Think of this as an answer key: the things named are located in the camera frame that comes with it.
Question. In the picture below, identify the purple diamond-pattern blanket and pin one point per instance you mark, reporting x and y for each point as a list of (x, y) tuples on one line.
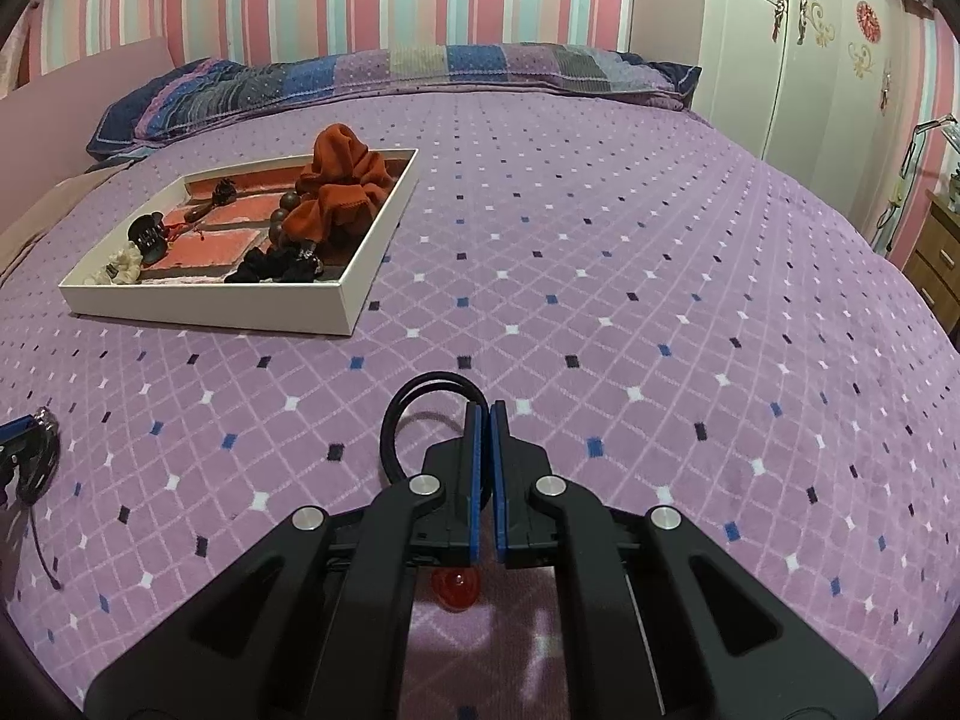
[(600, 315)]

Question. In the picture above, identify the white wardrobe with floral decals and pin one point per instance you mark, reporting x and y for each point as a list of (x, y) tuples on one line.
[(810, 37)]

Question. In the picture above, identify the desk lamp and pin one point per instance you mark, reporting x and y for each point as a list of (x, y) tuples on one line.
[(911, 165)]

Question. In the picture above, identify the orange scrunchie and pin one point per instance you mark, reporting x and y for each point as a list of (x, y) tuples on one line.
[(341, 187)]

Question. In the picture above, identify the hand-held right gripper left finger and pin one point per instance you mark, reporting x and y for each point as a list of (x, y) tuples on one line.
[(472, 480)]

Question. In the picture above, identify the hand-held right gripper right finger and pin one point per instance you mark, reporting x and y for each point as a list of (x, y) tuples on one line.
[(500, 480)]

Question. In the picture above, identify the cream scrunchie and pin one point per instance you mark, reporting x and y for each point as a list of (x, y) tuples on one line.
[(120, 266)]

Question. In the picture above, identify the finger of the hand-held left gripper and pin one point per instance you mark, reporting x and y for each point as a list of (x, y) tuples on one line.
[(16, 431), (9, 472)]

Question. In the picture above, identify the black hair claw clip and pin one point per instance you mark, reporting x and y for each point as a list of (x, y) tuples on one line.
[(148, 236)]

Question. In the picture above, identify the striped patchwork pillow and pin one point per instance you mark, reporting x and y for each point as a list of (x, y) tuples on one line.
[(420, 71)]

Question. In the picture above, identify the beige cloth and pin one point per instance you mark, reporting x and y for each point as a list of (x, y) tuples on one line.
[(45, 217)]

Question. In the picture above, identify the wooden drawer cabinet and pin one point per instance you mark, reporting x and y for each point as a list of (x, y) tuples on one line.
[(937, 255)]

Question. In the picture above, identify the black scrunchie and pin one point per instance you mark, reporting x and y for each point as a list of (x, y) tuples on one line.
[(270, 266)]

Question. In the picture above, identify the dark brown carved bead charm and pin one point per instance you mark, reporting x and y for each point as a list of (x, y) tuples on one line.
[(223, 190)]

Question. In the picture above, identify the pink headboard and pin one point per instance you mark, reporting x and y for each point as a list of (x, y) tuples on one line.
[(82, 105)]

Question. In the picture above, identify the white tray with brick liner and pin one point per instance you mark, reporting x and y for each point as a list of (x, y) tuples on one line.
[(225, 300)]

